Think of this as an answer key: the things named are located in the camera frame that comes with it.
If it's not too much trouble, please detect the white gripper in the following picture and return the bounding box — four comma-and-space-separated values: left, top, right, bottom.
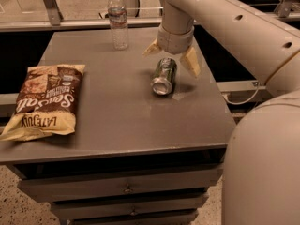
142, 25, 201, 78

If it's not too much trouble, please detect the green soda can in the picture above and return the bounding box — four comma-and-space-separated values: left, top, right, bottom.
151, 57, 177, 96

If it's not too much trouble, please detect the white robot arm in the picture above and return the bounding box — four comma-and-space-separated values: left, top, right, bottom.
148, 0, 300, 225

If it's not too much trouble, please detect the clear plastic water bottle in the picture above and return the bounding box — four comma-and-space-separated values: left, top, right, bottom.
108, 0, 129, 50

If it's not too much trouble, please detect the grey drawer cabinet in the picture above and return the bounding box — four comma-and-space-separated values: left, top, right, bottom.
0, 28, 234, 225

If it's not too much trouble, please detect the brown yellow chip bag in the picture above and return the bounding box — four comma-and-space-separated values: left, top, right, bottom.
0, 64, 85, 141

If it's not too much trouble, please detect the top drawer knob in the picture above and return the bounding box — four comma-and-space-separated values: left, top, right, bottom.
124, 186, 133, 194

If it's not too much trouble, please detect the drawer knob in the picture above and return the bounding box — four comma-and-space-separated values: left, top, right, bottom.
129, 208, 139, 217
124, 186, 133, 194

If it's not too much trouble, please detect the white cable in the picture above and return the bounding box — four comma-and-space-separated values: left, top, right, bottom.
222, 82, 262, 106

